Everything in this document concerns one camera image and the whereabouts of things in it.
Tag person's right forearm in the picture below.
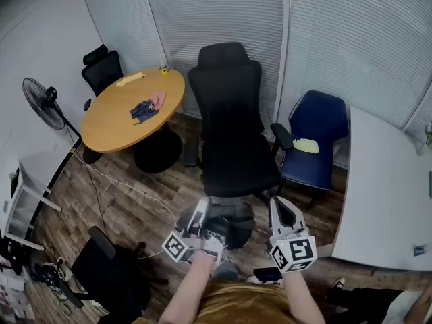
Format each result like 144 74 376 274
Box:
281 270 327 324

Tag person's grey trouser leg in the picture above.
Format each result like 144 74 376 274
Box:
211 260 239 281

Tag black floor cable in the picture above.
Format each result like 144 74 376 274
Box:
80 153 109 236

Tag small black office chair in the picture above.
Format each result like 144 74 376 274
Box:
81 44 124 165

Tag white window blinds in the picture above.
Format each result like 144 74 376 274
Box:
80 0 432 138

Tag blue armchair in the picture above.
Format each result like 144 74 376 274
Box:
276 90 350 209

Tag round wooden table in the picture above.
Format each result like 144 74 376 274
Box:
80 67 186 175

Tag pink cloth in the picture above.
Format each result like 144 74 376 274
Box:
150 91 167 111

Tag crumpled pale yellow cloth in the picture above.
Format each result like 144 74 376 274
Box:
292 138 320 155

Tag large white desk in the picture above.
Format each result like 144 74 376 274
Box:
332 106 432 273

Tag white desk with black edge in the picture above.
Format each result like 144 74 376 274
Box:
0 126 84 246

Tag black mesh office chair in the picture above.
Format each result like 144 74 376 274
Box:
184 41 294 212

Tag long yellow cloth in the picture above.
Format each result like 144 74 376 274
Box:
115 72 146 88

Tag white floor cable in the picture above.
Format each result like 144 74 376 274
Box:
72 149 179 260

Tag person's mustard shirt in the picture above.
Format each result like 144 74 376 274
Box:
131 278 298 324

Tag dark blue cloth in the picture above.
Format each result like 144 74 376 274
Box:
129 99 159 126

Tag black grey backpack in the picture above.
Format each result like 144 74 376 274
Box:
177 202 256 251

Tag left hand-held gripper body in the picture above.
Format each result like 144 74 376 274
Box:
161 227 227 266

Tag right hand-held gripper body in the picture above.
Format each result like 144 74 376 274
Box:
269 227 318 273

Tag power strip with cables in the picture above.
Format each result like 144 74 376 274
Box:
30 256 74 303

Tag white side shelf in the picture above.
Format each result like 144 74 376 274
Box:
0 167 63 252

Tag black chair with star base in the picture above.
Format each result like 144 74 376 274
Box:
67 226 169 324

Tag person's left forearm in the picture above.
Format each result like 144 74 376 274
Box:
158 250 217 324

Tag black standing fan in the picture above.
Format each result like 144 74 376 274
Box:
22 78 82 140

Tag pile of papers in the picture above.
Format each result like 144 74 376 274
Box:
0 271 36 324

